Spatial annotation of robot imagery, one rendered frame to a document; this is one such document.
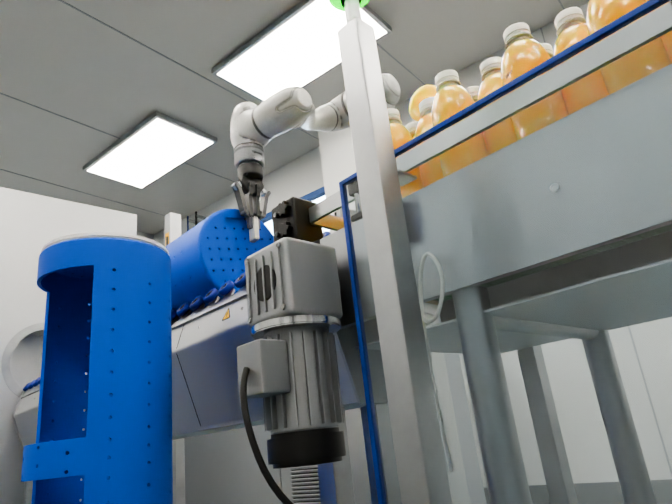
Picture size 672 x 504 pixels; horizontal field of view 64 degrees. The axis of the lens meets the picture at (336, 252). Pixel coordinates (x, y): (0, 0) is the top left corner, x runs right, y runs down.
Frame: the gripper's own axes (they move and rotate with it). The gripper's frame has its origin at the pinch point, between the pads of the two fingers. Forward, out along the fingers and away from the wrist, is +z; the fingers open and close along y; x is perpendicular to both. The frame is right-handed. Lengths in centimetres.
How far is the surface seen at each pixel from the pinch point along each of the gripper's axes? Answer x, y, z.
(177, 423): 28, -10, 50
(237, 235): 2.9, -3.7, 1.5
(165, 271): -6.9, -30.7, 19.1
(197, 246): 3.7, -16.2, 6.8
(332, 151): 182, 227, -190
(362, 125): -79, -40, 23
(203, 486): 242, 122, 79
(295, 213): -48, -26, 20
